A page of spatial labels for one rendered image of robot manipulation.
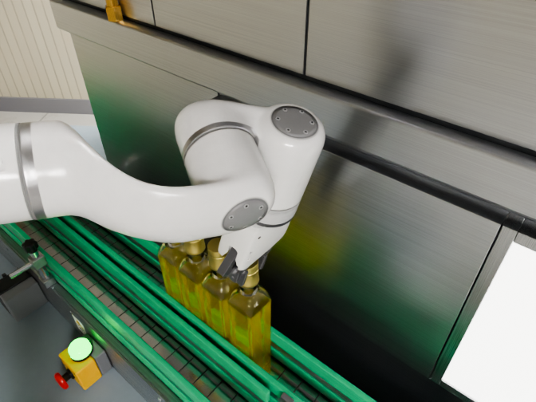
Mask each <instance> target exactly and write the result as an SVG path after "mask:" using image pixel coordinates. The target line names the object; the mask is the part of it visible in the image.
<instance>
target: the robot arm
mask: <svg viewBox="0 0 536 402"><path fill-rule="evenodd" d="M175 138H176V141H177V144H178V146H179V150H180V153H181V156H182V158H183V162H184V165H185V168H186V170H187V175H188V178H189V180H190V183H191V186H185V187H168V186H160V185H155V184H151V183H146V182H144V181H141V180H138V179H135V178H133V177H131V176H130V175H127V174H125V173H123V172H122V171H121V170H119V169H117V168H116V167H114V166H113V165H111V164H110V163H109V162H108V161H107V160H106V159H105V158H103V157H102V156H101V155H100V154H99V153H98V152H97V151H96V150H95V149H94V148H93V147H91V146H90V145H89V144H88V143H87V142H86V141H85V140H84V138H83V137H82V136H81V135H80V134H79V133H78V132H77V131H76V130H75V129H74V128H72V127H71V126H70V125H69V124H66V123H65V122H62V121H59V120H46V121H37V122H23V123H8V124H0V224H6V223H16V222H22V221H28V220H34V219H35V220H39V219H48V218H53V217H58V216H66V215H75V216H80V217H83V218H86V219H89V220H91V221H93V222H95V223H97V224H99V225H101V226H103V227H106V228H108V229H109V230H112V231H115V232H118V233H121V234H123V235H128V236H132V237H135V238H141V239H144V240H149V241H153V242H168V243H176V242H189V241H194V240H198V239H203V238H211V237H216V236H220V235H222V237H221V239H220V243H219V253H220V254H221V255H222V256H223V255H224V254H225V253H227V252H228V251H229V252H228V254H227V256H226V257H225V258H224V260H223V262H222V263H221V265H220V267H219V268H218V269H217V272H218V273H219V274H220V275H221V276H222V277H223V278H224V277H226V276H227V275H229V278H230V280H231V281H232V282H234V283H236V282H237V283H238V284H239V285H240V286H243V285H244V284H245V281H246V278H247V275H248V273H249V272H248V270H247V268H248V267H249V266H250V265H251V264H253V263H254V262H255V261H256V260H257V259H258V269H259V270H261V269H262V268H263V266H264V263H265V261H266V258H267V254H268V253H269V252H270V250H271V248H272V246H273V245H274V244H275V243H276V242H278V241H279V240H280V239H281V238H282V236H283V235H284V234H285V232H286V230H287V228H288V226H289V224H290V221H291V220H292V218H293V217H294V215H295V213H296V211H297V208H298V205H299V203H300V202H301V199H302V196H303V194H304V191H305V189H306V186H307V184H308V182H309V179H310V177H311V175H312V173H313V170H314V168H315V165H316V163H317V160H318V158H319V156H320V154H321V150H322V149H323V146H324V143H325V128H324V126H323V123H322V122H321V120H320V119H319V118H318V117H317V116H316V115H315V114H314V113H313V112H311V111H310V110H308V109H307V108H304V107H302V106H300V105H297V104H287V103H282V104H274V105H272V106H270V107H264V106H257V105H252V104H243V103H238V102H233V101H228V100H199V101H196V102H194V103H191V104H189V105H188V106H186V107H185V108H183V110H182V111H181V112H180V113H179V115H178V116H177V118H176V121H175Z"/></svg>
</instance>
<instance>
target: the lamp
mask: <svg viewBox="0 0 536 402"><path fill-rule="evenodd" d="M68 352H69V356H70V358H71V359H72V360H73V361H75V362H82V361H85V360H87V359H88V358H89V357H90V356H91V354H92V352H93V347H92V345H91V344H90V342H89V340H88V339H86V338H77V339H76V340H74V341H73V342H72V343H71V344H70V346H69V348H68Z"/></svg>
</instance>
